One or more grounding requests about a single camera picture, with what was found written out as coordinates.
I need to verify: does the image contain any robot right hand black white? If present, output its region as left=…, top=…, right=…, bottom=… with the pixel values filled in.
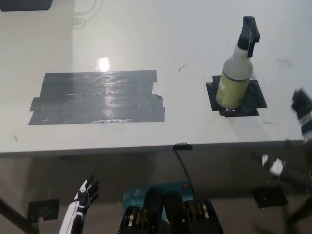
left=261, top=88, right=312, bottom=183

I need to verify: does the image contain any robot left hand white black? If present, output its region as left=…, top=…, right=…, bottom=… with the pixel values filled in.
left=72, top=174, right=100, bottom=217

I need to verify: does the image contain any translucent spray bottle black trigger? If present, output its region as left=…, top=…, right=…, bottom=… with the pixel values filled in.
left=215, top=16, right=261, bottom=108

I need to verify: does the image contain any black ribbed robot body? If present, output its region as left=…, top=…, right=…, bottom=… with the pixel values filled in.
left=117, top=186, right=224, bottom=234

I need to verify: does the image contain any black tape square marker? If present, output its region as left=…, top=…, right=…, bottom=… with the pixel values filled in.
left=205, top=76, right=268, bottom=118

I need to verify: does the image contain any teal box with white print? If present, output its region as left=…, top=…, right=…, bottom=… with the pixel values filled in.
left=122, top=180, right=195, bottom=220

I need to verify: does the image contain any dark metal table leg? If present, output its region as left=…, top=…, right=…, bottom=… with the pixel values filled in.
left=287, top=201, right=312, bottom=223
left=0, top=196, right=40, bottom=234

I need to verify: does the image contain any small black table edge clip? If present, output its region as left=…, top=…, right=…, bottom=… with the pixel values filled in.
left=172, top=143, right=194, bottom=150

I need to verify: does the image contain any dark flat box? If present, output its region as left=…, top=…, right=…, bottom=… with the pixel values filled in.
left=0, top=0, right=54, bottom=12

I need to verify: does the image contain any large grey duct tape patch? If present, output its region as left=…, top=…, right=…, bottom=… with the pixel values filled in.
left=27, top=70, right=166, bottom=126

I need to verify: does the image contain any thin black cable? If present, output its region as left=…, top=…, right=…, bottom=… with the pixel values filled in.
left=174, top=148, right=195, bottom=195

